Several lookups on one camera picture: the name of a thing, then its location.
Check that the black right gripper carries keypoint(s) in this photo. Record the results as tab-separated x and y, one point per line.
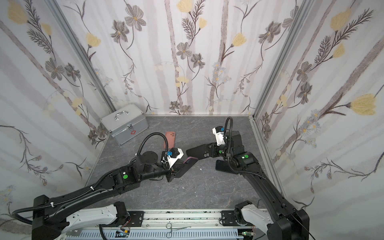
215	150

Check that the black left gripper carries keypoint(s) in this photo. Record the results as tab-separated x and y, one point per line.
172	173

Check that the black phone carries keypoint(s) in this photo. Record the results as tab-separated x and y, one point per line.
223	166
187	166

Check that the black phone case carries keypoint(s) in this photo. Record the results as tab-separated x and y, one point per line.
200	152

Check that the pink phone case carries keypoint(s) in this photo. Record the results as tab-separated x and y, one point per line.
171	137

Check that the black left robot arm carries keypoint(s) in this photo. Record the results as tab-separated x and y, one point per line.
50	217

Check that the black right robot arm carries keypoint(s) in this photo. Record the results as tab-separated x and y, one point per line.
287	223

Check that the silver aluminium case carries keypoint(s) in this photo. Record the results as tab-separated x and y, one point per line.
125	123

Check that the metal forceps scissors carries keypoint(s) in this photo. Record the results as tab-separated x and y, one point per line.
171	229

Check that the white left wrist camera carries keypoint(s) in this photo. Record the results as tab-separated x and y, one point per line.
172	156

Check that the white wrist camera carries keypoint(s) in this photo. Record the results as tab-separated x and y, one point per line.
172	156
220	136

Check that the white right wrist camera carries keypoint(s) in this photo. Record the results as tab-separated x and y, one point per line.
220	136

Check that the white perforated cable tray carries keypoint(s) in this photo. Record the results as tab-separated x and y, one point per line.
186	234

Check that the aluminium corner frame post left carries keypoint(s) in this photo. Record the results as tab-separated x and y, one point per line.
79	50

